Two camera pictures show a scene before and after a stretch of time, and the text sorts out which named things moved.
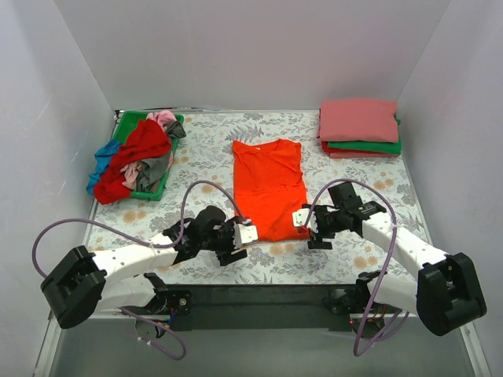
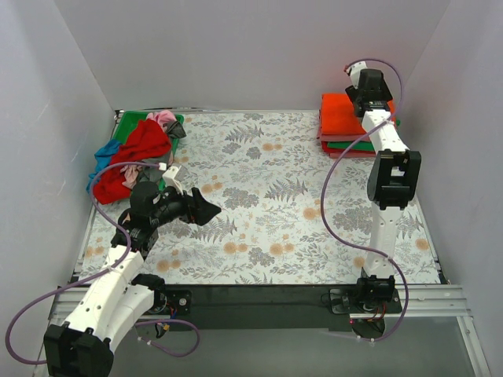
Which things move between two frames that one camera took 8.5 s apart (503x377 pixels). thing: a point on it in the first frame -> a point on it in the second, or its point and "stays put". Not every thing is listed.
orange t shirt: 269,186 -> 340,116
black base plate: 268,307 stays put
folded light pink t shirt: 360,155 stays put
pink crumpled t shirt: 162,117 stays put
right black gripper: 318,227 -> 351,91
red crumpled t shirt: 148,138 stays put
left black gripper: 229,243 -> 189,208
